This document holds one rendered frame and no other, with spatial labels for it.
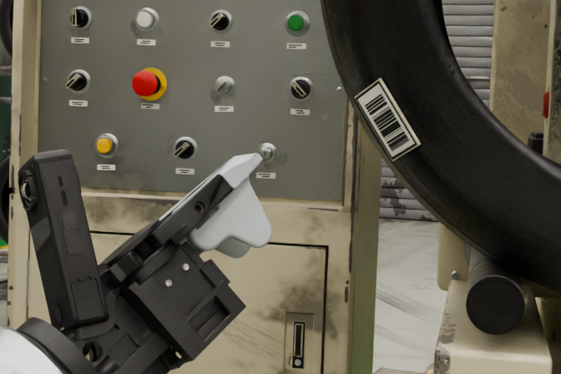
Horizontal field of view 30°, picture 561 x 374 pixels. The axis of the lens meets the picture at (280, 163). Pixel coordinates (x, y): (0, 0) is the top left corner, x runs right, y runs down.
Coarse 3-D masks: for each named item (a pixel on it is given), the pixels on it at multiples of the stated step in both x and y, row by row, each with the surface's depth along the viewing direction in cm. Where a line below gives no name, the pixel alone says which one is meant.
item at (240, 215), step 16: (240, 160) 73; (256, 160) 74; (224, 176) 70; (240, 176) 72; (240, 192) 72; (176, 208) 70; (224, 208) 71; (240, 208) 71; (256, 208) 72; (208, 224) 70; (224, 224) 70; (240, 224) 71; (256, 224) 72; (192, 240) 69; (208, 240) 69; (224, 240) 70; (240, 240) 71; (256, 240) 71
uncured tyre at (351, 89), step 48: (336, 0) 83; (384, 0) 80; (432, 0) 107; (336, 48) 85; (384, 48) 80; (432, 48) 79; (432, 96) 79; (432, 144) 80; (480, 144) 79; (432, 192) 83; (480, 192) 79; (528, 192) 78; (480, 240) 83; (528, 240) 80
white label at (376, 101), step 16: (368, 96) 82; (384, 96) 81; (368, 112) 83; (384, 112) 82; (400, 112) 80; (384, 128) 83; (400, 128) 81; (384, 144) 83; (400, 144) 82; (416, 144) 80
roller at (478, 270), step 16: (480, 256) 94; (480, 272) 84; (496, 272) 82; (512, 272) 85; (480, 288) 80; (496, 288) 80; (512, 288) 79; (480, 304) 80; (496, 304) 80; (512, 304) 79; (480, 320) 80; (496, 320) 80; (512, 320) 80
